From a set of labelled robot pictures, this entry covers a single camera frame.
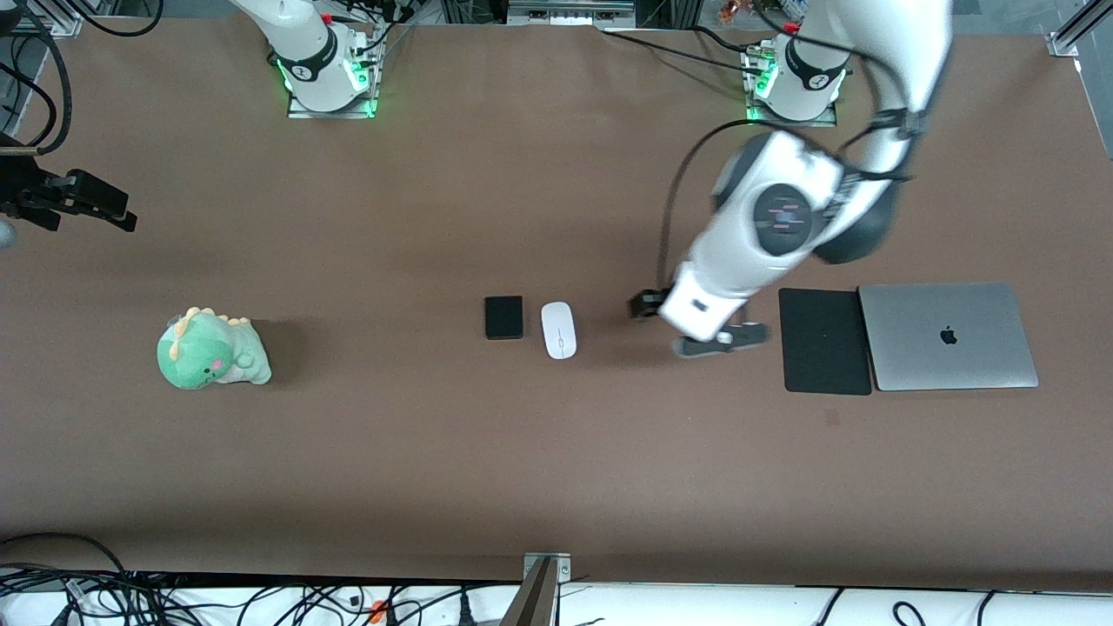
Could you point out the aluminium frame profile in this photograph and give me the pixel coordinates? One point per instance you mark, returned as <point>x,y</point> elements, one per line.
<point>1074,35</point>
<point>52,22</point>

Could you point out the aluminium post with bracket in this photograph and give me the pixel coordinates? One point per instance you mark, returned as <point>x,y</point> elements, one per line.
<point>541,578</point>

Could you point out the green dinosaur plush toy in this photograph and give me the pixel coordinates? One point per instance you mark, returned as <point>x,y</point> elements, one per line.
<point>204,352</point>

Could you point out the grey metal equipment box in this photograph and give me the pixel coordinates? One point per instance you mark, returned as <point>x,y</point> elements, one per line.
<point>569,13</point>

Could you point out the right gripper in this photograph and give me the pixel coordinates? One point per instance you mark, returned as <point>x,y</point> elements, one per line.
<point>26,189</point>

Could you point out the silver closed laptop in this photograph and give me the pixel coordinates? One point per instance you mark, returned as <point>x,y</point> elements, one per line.
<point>922,339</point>

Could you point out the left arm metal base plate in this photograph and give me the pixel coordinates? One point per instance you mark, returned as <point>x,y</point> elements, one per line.
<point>787,123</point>

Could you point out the black mouse pad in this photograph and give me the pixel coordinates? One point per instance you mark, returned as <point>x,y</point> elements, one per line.
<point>826,343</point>

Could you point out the white computer mouse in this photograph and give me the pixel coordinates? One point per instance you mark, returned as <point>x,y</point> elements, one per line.
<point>558,330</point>

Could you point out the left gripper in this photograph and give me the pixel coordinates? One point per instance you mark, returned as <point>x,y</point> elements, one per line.
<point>647,303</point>

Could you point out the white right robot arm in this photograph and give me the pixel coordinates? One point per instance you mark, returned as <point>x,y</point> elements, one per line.
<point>300,43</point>

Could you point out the black phone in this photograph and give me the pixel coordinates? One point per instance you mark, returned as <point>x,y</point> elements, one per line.
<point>504,317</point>

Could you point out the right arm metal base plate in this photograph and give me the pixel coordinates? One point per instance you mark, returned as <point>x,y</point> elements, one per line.
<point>330,114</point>

